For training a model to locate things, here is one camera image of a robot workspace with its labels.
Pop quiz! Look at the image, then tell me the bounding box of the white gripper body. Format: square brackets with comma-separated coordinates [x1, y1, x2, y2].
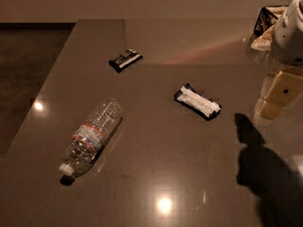
[272, 12, 303, 66]

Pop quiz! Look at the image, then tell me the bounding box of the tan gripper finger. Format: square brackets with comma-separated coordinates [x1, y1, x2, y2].
[251, 26, 275, 51]
[257, 67, 303, 119]

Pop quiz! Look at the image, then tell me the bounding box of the blue white rxbar wrapper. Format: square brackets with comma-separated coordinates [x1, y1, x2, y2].
[174, 83, 222, 120]

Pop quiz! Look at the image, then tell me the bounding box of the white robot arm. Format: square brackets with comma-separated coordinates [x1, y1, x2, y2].
[250, 0, 303, 120]

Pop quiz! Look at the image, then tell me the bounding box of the clear plastic water bottle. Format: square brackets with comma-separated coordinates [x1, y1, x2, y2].
[59, 98, 122, 178]

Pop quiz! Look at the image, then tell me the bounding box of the black snack bar wrapper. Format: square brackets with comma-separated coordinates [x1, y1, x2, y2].
[109, 49, 143, 73]

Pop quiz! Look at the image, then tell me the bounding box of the black wire basket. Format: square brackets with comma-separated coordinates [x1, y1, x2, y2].
[254, 6, 287, 37]

